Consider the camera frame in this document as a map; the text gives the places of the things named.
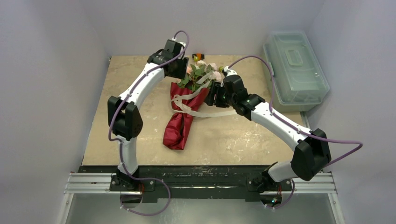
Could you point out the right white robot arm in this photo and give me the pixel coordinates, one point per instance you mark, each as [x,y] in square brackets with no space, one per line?
[311,152]

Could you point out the orange black small clip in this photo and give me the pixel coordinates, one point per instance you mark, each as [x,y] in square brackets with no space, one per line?
[198,56]

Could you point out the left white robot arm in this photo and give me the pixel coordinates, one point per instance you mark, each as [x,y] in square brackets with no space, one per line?
[124,118]

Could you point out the aluminium rail frame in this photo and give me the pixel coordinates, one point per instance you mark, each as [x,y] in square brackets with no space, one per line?
[151,183]

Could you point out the peach flower stem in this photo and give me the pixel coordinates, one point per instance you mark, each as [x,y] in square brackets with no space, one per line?
[187,78]

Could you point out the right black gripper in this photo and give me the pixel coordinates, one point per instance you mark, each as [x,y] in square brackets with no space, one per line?
[216,95]

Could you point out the dark red wrapping paper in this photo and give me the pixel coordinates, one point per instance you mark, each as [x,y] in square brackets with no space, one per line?
[177,130]

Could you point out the pale pink flower stem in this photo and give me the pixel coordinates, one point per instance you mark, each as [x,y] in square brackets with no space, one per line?
[213,72]

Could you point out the clear plastic storage box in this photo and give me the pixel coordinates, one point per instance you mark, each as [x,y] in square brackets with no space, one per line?
[300,83]

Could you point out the white flower stem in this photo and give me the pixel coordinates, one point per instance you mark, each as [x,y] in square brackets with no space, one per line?
[198,71]

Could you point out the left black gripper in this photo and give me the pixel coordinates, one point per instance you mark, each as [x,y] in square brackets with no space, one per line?
[180,73]

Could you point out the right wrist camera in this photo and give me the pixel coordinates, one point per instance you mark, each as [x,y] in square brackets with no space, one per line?
[227,71]

